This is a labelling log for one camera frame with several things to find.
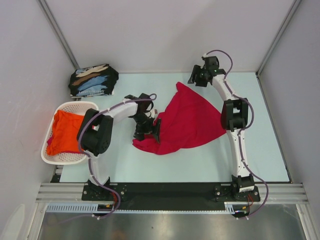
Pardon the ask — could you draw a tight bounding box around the white slotted cable duct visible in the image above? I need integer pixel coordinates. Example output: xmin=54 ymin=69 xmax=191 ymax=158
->
xmin=46 ymin=203 xmax=235 ymax=214

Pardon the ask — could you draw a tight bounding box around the aluminium frame rail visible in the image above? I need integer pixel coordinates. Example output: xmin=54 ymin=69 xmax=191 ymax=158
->
xmin=35 ymin=183 xmax=309 ymax=204

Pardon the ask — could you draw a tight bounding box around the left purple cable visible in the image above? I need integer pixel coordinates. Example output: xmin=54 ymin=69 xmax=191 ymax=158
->
xmin=44 ymin=93 xmax=158 ymax=223

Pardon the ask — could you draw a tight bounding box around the right aluminium corner post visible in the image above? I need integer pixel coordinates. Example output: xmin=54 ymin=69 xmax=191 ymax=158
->
xmin=255 ymin=0 xmax=303 ymax=78

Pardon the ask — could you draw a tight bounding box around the folded black printed t shirt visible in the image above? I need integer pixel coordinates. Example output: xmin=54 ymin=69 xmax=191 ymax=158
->
xmin=68 ymin=64 xmax=119 ymax=98

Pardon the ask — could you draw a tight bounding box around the orange t shirt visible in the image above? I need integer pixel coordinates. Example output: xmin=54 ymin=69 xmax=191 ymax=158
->
xmin=46 ymin=110 xmax=84 ymax=156

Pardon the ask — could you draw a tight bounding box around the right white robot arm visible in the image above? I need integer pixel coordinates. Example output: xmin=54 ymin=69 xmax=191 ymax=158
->
xmin=188 ymin=54 xmax=255 ymax=202

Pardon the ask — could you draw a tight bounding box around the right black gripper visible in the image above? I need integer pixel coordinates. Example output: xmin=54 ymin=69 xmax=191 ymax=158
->
xmin=187 ymin=65 xmax=209 ymax=88

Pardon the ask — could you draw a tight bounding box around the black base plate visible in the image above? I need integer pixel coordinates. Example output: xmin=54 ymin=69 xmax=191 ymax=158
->
xmin=81 ymin=181 xmax=261 ymax=211

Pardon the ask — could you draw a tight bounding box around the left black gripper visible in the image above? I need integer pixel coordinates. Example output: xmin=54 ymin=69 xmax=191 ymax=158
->
xmin=131 ymin=113 xmax=161 ymax=144

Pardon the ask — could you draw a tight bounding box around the left aluminium corner post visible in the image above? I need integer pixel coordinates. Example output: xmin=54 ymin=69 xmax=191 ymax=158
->
xmin=36 ymin=0 xmax=80 ymax=70

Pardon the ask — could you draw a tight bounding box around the aluminium corner post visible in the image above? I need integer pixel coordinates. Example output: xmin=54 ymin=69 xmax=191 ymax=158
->
xmin=255 ymin=0 xmax=303 ymax=78
xmin=36 ymin=0 xmax=80 ymax=70

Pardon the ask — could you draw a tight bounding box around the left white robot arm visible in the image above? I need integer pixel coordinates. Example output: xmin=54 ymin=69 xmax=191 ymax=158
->
xmin=76 ymin=93 xmax=161 ymax=200

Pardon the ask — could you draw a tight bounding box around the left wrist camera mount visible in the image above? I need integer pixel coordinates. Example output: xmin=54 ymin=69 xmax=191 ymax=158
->
xmin=146 ymin=107 xmax=158 ymax=119

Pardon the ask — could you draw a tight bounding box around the red t shirt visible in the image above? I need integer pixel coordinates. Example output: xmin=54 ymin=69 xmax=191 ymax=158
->
xmin=132 ymin=82 xmax=226 ymax=155

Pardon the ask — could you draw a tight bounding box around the white plastic basket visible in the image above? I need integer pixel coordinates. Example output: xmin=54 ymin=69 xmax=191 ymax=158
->
xmin=40 ymin=101 xmax=99 ymax=165

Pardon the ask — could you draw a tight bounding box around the pink garment in basket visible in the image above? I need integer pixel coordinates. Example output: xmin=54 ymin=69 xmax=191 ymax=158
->
xmin=46 ymin=136 xmax=53 ymax=147

